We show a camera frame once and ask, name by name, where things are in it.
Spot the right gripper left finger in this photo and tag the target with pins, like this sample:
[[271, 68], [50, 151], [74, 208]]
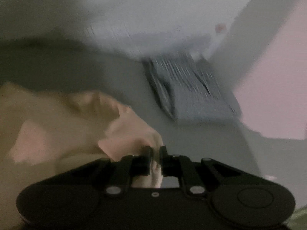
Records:
[[124, 171]]

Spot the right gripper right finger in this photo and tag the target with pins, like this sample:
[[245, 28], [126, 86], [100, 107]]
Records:
[[188, 173]]

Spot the cream beige garment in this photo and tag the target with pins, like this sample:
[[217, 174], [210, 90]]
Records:
[[46, 133]]

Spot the folded checkered shirt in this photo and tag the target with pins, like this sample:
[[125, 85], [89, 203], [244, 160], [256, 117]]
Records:
[[188, 91]]

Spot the carrot print bed sheet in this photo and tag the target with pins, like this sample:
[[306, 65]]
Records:
[[140, 28]]

